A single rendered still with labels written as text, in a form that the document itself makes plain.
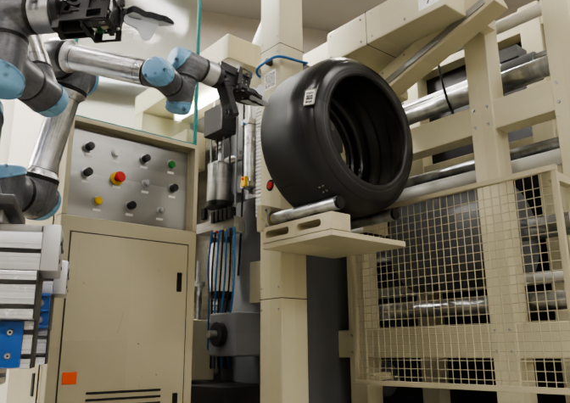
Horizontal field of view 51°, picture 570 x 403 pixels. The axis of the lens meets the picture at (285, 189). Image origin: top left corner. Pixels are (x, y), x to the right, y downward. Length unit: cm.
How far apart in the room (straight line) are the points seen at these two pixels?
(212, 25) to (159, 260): 402
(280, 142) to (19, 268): 106
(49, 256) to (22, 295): 9
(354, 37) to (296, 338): 124
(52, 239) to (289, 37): 160
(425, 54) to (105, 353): 164
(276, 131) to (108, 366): 100
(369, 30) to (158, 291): 133
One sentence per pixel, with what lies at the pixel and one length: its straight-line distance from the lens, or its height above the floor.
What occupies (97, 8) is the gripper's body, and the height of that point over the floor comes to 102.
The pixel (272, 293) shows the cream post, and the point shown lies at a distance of 225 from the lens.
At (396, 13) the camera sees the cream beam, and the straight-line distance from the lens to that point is 246.
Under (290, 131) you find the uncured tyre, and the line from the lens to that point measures 198.
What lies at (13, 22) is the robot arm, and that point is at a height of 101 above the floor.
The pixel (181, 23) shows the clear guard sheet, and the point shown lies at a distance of 275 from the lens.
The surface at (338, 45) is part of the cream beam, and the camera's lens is 264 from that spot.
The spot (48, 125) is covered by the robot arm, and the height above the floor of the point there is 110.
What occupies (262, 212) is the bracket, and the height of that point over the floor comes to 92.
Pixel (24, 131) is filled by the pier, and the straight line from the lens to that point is 522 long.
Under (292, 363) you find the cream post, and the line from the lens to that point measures 223.
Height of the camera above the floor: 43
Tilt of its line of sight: 15 degrees up
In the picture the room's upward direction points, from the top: straight up
